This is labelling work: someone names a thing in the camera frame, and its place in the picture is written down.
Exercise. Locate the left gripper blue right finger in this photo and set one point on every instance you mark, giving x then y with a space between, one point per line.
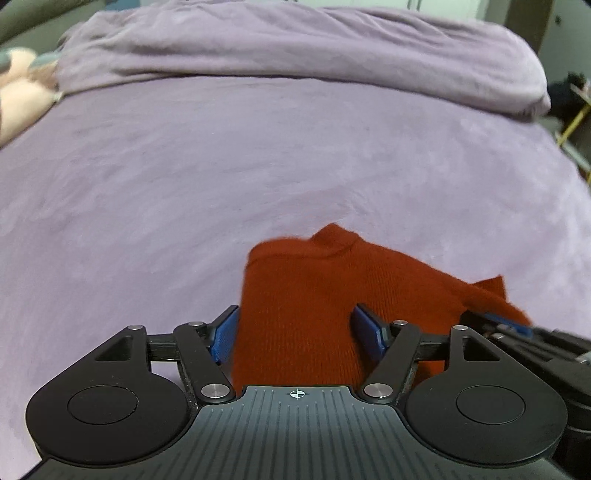
389 350

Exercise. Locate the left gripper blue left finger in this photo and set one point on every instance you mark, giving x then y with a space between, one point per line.
203 348

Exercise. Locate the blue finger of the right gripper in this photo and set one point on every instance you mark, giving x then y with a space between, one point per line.
499 322

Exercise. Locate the red knit button cardigan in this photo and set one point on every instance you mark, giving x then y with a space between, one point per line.
298 294

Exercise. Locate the purple plush bed sheet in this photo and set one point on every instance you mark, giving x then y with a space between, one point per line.
139 204

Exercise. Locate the yellow-legged wooden side table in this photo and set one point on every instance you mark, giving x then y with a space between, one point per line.
563 138

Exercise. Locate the rolled purple duvet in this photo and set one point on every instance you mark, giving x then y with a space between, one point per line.
474 63

